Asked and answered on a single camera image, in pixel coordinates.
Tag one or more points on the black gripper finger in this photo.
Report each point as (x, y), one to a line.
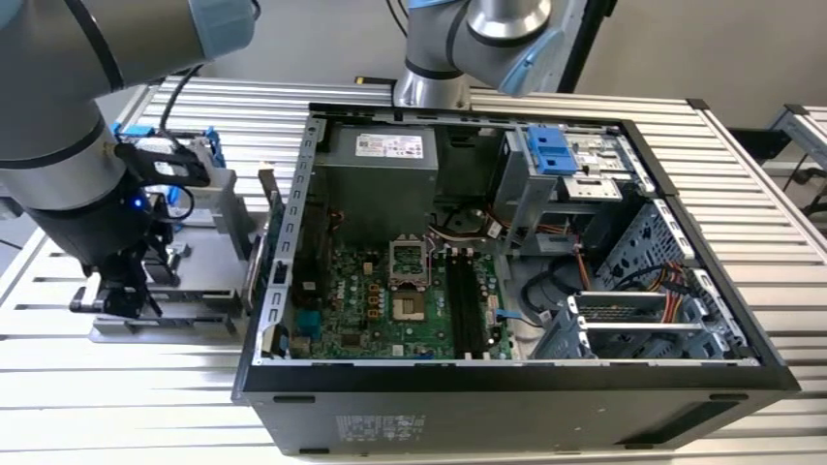
(119, 290)
(162, 261)

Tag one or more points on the RAM memory stick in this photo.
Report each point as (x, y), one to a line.
(194, 319)
(201, 293)

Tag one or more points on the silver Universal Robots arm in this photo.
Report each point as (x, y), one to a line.
(53, 121)

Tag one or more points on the black RAM slot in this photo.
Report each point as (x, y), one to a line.
(454, 305)
(462, 305)
(470, 305)
(478, 305)

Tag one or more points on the grey parts rack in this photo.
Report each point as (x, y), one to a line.
(226, 218)

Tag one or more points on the green graphics card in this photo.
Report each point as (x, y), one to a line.
(276, 232)

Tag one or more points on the hard disk in blue carrier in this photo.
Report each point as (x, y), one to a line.
(139, 131)

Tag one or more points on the blue video port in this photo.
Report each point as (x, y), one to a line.
(310, 324)

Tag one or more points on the grey power supply unit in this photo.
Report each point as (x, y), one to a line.
(382, 194)

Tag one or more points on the CPU socket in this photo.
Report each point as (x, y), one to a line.
(410, 305)

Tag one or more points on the green motherboard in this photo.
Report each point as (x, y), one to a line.
(421, 334)

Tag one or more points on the small yellow black plug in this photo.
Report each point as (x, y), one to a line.
(376, 81)

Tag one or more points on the black open PC case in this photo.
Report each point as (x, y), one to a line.
(453, 416)

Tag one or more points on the blue plastic drive latch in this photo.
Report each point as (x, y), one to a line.
(550, 150)

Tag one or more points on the metal disk bay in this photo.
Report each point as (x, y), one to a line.
(640, 325)

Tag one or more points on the adjacent aluminium slat table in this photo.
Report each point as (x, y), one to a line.
(801, 126)

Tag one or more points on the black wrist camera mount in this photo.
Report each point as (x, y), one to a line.
(165, 167)

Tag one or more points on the black upright frame post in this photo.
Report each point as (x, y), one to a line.
(585, 48)

